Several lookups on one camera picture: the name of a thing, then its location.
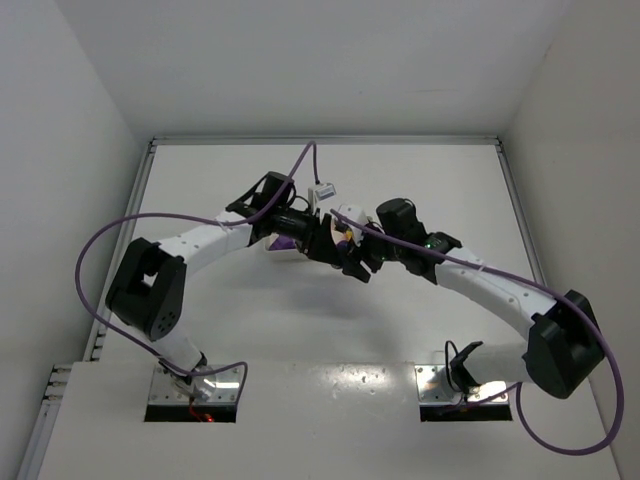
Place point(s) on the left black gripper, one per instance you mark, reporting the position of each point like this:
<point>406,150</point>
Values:
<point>316,233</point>

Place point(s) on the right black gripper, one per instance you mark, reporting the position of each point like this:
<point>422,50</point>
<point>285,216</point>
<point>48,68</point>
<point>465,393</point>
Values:
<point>375,256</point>

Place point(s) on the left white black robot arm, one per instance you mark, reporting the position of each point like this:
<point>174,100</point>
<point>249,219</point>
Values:
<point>148,289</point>

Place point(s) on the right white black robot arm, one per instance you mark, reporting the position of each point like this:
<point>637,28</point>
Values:
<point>558,350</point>

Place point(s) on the white three-compartment tray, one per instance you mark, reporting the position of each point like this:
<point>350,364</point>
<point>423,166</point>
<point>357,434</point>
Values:
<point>280,256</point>

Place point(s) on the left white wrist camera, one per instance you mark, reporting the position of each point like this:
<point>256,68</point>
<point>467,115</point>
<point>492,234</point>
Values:
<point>319,193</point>

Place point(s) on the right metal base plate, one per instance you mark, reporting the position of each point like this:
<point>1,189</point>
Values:
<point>434,391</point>

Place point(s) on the metal base plate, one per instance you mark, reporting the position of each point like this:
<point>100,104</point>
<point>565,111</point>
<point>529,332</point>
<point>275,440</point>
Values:
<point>166,389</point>
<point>434,391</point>

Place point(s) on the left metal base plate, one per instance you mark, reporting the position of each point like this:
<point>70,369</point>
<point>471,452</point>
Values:
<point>166,389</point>

